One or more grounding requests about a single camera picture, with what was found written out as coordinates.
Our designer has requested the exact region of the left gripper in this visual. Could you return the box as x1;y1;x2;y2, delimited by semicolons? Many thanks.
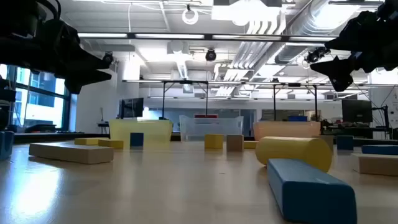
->
12;0;112;95

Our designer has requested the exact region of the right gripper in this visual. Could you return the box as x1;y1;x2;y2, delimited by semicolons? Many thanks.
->
310;0;393;93

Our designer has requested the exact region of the long yellow block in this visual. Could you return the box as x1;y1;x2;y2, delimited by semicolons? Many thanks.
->
73;138;108;146
98;139;124;150

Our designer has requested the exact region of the long wood block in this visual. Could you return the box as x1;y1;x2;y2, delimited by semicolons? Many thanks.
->
29;142;114;165

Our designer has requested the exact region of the blue cube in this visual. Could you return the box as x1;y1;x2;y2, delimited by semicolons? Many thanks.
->
129;132;145;147
336;135;354;151

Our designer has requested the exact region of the long blue block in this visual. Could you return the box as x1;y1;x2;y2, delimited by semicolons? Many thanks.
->
267;158;358;224
361;144;398;156

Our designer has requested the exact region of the short wood block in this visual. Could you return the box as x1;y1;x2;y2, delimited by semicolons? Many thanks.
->
350;152;398;177

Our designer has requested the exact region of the yellow cube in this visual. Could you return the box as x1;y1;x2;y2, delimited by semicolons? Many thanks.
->
204;134;224;150

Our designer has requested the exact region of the black computer monitor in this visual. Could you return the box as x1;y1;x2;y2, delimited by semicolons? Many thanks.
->
119;97;145;119
341;99;373;123

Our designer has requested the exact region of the large window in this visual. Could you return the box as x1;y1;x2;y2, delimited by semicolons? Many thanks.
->
0;63;72;131

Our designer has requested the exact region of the black background stand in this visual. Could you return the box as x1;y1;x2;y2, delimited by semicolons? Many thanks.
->
371;105;391;139

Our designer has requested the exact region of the cluttered background workbench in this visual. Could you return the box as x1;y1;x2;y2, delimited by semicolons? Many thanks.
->
322;121;398;140

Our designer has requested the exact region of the yellow translucent plastic bin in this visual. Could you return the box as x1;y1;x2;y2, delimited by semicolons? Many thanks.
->
108;119;174;149

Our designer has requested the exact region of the orange translucent plastic bin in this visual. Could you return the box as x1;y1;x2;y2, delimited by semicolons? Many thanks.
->
252;121;322;142

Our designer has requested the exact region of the clear plastic bin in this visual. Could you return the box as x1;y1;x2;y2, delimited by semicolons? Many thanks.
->
179;114;244;142

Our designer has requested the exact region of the white coiled cable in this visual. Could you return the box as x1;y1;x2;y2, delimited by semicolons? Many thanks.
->
182;7;199;26

